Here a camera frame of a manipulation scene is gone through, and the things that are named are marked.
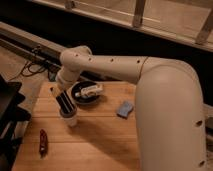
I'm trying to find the black chair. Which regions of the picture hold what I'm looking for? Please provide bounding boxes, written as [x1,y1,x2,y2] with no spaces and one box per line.
[0,75,31,171]

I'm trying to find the white bottle in bowl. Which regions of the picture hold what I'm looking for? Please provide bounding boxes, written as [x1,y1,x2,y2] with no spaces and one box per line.
[75,85,103,99]

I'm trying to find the black round bowl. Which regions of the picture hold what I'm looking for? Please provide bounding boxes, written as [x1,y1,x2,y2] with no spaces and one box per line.
[71,81,103,105]

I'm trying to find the white ceramic cup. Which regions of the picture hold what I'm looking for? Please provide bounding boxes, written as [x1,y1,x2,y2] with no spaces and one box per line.
[60,110,77,127]

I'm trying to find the blue sponge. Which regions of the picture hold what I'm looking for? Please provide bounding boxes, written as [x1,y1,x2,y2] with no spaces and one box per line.
[116,101,133,118]

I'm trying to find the floor cables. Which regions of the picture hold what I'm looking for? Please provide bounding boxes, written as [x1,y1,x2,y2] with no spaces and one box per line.
[9,59,48,82]

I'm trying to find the metal floor rail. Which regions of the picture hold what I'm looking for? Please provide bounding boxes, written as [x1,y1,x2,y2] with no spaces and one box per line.
[0,21,213,131]

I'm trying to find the red pocket knife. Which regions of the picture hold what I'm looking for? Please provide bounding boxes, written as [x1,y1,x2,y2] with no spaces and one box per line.
[39,129,48,156]

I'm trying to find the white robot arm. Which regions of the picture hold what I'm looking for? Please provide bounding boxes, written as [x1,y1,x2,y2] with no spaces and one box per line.
[56,46,207,171]

